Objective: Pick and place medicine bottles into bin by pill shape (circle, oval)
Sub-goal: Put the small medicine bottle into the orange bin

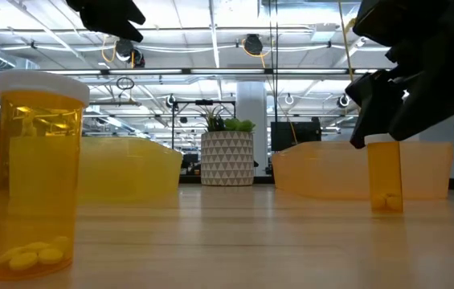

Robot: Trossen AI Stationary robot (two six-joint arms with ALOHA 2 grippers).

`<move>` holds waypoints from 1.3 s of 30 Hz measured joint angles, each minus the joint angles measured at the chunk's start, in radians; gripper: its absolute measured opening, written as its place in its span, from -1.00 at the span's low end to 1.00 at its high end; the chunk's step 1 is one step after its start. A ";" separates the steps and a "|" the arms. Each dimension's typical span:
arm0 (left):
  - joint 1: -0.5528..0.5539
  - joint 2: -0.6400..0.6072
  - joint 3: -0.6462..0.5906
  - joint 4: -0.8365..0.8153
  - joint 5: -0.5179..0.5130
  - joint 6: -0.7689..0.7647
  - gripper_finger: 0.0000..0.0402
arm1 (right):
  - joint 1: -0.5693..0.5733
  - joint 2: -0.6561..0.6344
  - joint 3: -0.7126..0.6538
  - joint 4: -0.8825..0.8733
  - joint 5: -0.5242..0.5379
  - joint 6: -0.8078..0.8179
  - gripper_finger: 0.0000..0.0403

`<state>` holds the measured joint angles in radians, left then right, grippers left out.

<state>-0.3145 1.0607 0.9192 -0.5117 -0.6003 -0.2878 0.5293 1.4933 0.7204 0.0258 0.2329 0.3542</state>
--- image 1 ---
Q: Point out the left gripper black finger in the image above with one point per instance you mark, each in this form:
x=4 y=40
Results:
x=94 y=16
x=130 y=14

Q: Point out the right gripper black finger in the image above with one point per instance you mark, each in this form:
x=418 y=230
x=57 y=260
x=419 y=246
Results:
x=439 y=96
x=377 y=100

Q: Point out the orange pill bottle white cap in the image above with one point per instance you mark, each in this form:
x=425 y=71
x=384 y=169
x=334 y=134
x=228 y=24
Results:
x=35 y=176
x=385 y=176

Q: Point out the translucent orange plastic bin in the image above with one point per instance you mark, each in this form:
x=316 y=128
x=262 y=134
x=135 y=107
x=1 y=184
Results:
x=331 y=168

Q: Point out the translucent yellow plastic bin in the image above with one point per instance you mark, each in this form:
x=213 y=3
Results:
x=130 y=168

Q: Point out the black monitor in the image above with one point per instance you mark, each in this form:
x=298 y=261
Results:
x=295 y=135

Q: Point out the long ceiling light bar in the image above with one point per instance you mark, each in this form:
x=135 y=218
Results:
x=226 y=71

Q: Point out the white round column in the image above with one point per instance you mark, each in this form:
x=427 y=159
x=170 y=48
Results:
x=252 y=120

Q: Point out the triangle-patterned planter with succulents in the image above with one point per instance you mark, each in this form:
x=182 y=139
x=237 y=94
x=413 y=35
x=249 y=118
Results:
x=227 y=160

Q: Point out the black background frame stand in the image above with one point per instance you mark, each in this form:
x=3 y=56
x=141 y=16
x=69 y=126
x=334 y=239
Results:
x=204 y=102

